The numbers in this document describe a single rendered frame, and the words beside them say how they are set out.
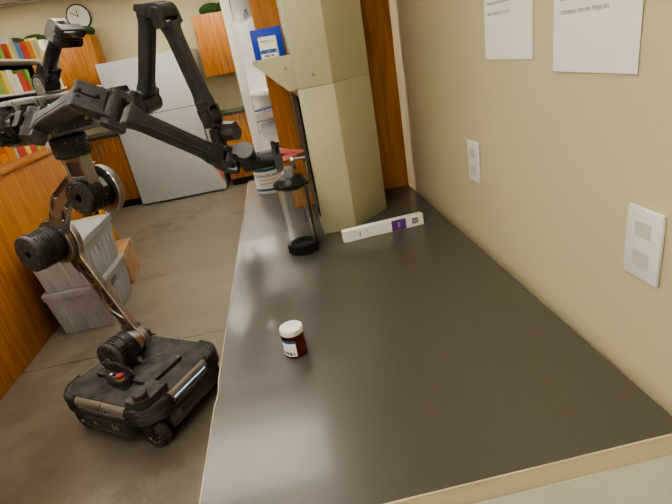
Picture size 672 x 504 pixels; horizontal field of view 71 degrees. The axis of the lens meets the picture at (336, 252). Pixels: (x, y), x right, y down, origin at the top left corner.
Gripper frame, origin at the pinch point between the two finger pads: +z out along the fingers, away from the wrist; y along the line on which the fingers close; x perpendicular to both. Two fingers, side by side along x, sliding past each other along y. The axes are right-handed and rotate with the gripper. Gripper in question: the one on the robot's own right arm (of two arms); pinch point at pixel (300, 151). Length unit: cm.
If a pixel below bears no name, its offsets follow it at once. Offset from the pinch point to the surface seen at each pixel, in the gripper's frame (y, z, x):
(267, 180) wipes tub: -5, -18, 59
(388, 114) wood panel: 8.1, 36.6, 27.1
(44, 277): -32, -184, 154
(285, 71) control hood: 22.2, 0.9, -15.6
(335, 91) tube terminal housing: 14.1, 14.3, -12.9
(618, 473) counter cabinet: -61, 33, -101
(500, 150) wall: -14, 46, -48
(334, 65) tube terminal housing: 21.3, 15.6, -13.7
